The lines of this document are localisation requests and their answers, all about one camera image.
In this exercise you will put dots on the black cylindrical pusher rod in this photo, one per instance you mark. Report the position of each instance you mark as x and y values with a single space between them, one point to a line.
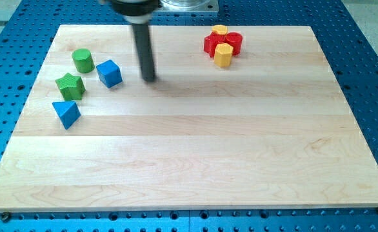
144 51

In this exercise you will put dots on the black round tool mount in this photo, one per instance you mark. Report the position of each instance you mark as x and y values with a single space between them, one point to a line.
135 11

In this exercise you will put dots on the yellow hexagon block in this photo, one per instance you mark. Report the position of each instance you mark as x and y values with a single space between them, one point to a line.
223 54

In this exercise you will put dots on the wooden board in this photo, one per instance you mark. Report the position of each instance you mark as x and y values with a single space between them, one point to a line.
272 130

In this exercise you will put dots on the blue cube block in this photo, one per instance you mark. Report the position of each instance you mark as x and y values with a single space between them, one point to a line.
109 73

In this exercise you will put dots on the green cylinder block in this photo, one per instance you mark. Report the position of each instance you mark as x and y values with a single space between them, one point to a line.
83 61

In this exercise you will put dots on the red star block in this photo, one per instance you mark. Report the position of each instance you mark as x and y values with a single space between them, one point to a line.
211 41

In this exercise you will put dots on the yellow pentagon block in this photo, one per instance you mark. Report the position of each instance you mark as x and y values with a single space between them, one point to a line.
220 29

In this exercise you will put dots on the green star block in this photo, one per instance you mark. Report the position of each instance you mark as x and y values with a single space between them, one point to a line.
71 87

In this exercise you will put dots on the red cylinder block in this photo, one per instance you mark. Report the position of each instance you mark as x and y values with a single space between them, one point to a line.
235 40

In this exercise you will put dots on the blue triangle block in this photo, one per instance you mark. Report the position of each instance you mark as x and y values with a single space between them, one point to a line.
67 111

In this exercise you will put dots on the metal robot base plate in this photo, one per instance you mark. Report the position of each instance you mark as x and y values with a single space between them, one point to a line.
187 7

